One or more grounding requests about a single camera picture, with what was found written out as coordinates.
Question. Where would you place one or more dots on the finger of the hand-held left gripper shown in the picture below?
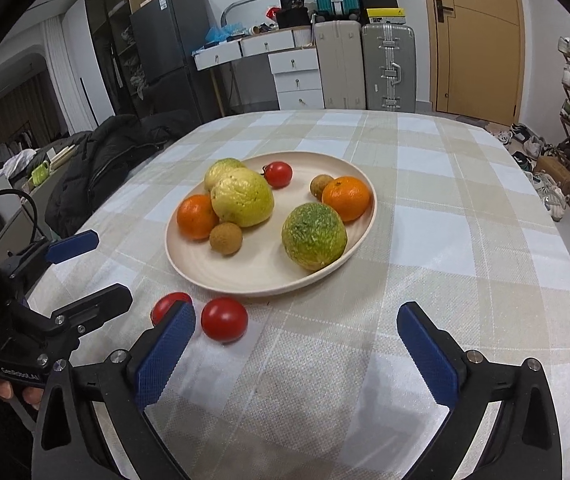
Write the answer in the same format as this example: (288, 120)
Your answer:
(100, 305)
(75, 245)

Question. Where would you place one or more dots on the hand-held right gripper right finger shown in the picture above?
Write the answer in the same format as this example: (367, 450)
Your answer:
(427, 355)

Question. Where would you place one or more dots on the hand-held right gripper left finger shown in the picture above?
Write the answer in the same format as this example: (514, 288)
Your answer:
(165, 355)

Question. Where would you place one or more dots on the orange mandarin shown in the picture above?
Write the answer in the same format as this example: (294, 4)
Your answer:
(195, 217)
(346, 198)

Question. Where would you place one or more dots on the cream round plate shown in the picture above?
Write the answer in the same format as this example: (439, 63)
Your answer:
(265, 270)

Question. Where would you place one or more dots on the brown longan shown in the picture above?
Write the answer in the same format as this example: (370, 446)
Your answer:
(320, 187)
(225, 238)

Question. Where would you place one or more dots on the yellow wrinkled passion fruit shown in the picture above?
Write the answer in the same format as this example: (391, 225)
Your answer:
(245, 200)
(220, 170)

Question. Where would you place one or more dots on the red tomato with stem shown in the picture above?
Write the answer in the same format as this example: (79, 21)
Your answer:
(278, 175)

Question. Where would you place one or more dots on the green toy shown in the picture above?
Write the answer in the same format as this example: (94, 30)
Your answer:
(41, 172)

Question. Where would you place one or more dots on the black jacket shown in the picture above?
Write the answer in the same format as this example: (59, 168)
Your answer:
(95, 160)

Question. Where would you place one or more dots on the beige checked tablecloth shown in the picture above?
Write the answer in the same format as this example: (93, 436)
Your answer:
(465, 260)

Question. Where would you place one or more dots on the brown striped curtain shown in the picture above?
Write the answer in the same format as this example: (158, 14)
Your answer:
(10, 115)

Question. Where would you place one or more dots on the green speckled passion fruit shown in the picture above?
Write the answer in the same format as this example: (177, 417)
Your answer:
(315, 236)

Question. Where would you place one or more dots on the row of shoes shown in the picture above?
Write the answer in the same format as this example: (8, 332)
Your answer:
(540, 185)

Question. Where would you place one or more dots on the dark glass cabinet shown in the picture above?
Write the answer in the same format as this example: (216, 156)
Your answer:
(110, 35)

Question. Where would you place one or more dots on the dark grey refrigerator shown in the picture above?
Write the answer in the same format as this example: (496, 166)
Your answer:
(175, 50)

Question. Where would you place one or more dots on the brown cardboard box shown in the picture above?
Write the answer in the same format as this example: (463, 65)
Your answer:
(557, 171)

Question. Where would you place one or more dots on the blue plastic bag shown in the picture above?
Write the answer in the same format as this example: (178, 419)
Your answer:
(222, 34)

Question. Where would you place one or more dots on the white drawer desk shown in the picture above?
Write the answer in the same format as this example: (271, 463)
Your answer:
(297, 62)

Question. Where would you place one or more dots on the silver suitcase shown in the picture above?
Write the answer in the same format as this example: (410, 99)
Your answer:
(389, 67)

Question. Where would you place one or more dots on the grey curved metal bar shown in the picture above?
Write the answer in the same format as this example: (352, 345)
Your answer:
(237, 1)

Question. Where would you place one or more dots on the beige suitcase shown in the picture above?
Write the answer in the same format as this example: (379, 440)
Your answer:
(339, 65)

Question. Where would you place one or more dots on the wooden door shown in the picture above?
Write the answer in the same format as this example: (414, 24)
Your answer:
(480, 45)

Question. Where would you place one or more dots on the yellow black shoe box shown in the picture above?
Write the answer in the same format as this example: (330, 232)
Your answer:
(386, 16)

